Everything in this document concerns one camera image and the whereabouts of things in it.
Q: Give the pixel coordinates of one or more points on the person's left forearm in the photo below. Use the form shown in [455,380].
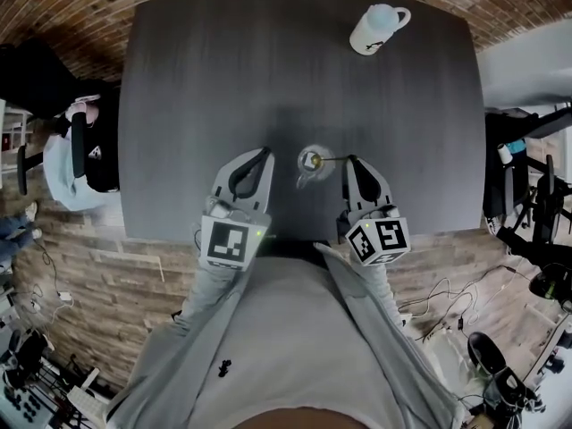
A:
[210,288]

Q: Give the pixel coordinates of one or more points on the round black device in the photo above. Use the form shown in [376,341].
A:
[487,353]

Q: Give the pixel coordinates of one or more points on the teal cloth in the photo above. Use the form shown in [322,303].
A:
[518,145]

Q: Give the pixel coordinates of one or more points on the white charger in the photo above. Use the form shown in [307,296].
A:
[65,296]

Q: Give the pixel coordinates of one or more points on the black office chair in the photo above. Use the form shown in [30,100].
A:
[505,181]
[545,195]

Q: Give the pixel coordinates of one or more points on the person's grey shirt torso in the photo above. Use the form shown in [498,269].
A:
[286,329]

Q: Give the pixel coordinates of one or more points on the clear drinking glass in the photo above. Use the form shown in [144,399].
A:
[324,174]

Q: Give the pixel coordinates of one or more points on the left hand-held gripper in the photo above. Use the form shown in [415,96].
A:
[228,241]

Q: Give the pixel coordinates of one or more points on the black jacket with white logo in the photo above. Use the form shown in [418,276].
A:
[100,159]

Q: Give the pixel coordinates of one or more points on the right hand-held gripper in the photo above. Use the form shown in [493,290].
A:
[384,239]

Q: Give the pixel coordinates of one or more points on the light blue cloth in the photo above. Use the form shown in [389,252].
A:
[67,190]

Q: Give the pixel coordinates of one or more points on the white mug with black print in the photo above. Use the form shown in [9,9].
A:
[371,29]

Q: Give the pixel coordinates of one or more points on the person's right forearm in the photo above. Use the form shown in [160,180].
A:
[380,284]

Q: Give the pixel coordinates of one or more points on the small gold spoon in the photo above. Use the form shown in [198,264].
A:
[316,161]

